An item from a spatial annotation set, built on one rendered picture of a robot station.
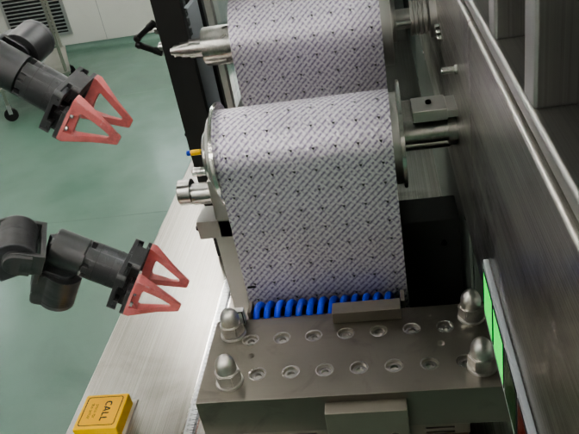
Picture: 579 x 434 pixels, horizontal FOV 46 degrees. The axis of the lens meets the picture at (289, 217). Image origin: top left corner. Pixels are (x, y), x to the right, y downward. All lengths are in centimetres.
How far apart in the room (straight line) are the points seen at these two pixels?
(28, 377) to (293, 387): 202
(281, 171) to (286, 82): 24
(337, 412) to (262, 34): 58
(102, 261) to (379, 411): 45
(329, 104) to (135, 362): 56
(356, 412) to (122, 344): 53
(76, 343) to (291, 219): 202
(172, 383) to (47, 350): 180
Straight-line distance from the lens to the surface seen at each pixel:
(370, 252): 97
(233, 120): 93
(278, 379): 91
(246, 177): 92
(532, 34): 48
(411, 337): 94
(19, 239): 102
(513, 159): 53
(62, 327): 300
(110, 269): 103
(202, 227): 106
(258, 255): 99
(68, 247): 104
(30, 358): 291
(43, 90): 99
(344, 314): 96
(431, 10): 113
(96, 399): 114
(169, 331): 125
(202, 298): 131
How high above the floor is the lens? 165
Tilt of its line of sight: 30 degrees down
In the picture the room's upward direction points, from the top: 11 degrees counter-clockwise
